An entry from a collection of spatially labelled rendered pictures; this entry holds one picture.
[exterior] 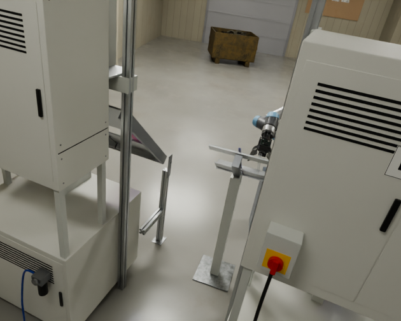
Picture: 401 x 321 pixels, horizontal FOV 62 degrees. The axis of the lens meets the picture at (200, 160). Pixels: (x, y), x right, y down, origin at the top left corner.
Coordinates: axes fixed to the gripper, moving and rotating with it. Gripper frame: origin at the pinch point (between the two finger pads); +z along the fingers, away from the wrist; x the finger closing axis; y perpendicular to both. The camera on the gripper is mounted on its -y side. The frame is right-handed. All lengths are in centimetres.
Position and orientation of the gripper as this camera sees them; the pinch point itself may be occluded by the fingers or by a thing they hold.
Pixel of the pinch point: (258, 164)
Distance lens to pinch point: 192.5
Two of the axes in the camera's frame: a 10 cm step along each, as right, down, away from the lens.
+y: -0.5, -4.8, -8.7
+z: -3.3, 8.3, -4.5
